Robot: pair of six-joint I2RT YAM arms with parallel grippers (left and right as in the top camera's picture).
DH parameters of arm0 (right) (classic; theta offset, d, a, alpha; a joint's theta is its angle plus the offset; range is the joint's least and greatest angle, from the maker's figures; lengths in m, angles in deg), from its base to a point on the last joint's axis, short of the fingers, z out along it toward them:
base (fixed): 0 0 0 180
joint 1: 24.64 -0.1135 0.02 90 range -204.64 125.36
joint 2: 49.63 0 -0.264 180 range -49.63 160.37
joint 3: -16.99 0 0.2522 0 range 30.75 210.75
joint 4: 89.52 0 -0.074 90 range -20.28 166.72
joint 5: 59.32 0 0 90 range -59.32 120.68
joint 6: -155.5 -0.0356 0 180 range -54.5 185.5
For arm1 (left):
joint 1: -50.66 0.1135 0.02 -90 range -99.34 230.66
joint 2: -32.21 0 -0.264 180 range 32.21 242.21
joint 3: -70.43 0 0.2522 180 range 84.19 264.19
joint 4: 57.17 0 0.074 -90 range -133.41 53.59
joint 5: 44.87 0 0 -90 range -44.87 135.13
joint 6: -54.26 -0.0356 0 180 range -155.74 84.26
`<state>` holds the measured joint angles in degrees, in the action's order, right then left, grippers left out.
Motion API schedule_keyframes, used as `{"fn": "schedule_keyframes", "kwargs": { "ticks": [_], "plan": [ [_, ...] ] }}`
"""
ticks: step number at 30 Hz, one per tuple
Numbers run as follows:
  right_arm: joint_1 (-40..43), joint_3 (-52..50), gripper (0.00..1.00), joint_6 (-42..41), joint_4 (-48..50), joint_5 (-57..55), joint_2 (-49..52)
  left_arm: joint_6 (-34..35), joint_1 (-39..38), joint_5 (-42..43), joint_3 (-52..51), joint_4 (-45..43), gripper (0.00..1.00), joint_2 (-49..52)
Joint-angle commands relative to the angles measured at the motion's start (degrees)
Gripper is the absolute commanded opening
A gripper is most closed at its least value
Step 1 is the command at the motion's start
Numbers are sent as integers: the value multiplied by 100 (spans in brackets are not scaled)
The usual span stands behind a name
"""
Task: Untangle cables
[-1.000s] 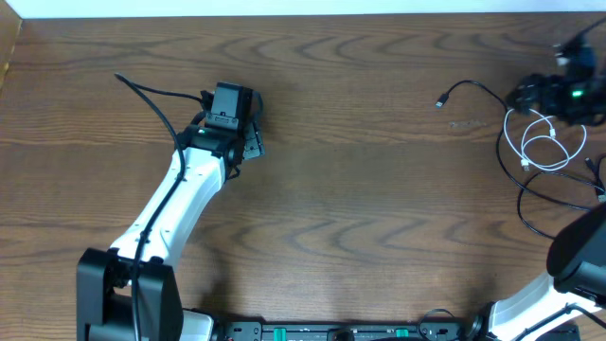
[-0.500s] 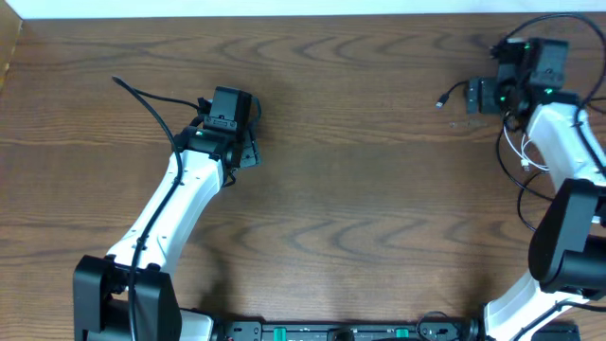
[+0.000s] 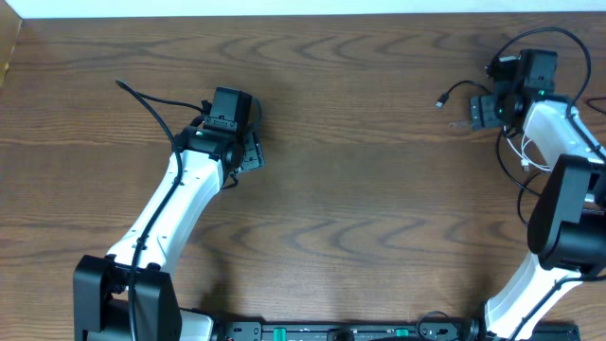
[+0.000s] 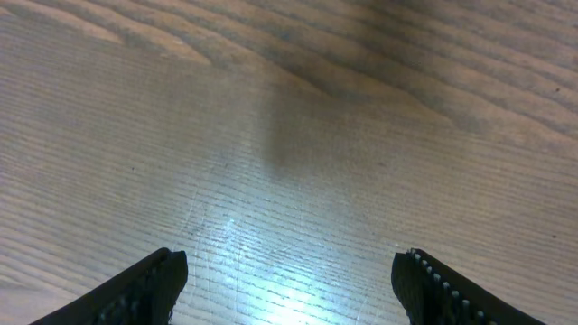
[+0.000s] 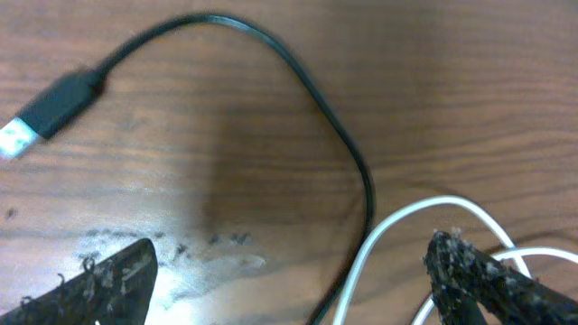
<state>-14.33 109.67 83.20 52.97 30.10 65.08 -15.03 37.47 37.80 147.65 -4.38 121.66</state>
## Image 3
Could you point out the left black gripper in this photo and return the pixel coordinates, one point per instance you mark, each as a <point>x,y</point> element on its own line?
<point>256,154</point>

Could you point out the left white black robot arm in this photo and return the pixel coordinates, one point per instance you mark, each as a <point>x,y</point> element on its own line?
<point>128,294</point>

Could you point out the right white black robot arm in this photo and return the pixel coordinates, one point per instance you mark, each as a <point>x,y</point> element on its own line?
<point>566,243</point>

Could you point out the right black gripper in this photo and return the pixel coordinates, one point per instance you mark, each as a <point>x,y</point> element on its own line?
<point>483,112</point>

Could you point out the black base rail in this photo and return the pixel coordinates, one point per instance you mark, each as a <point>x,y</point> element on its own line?
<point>428,329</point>

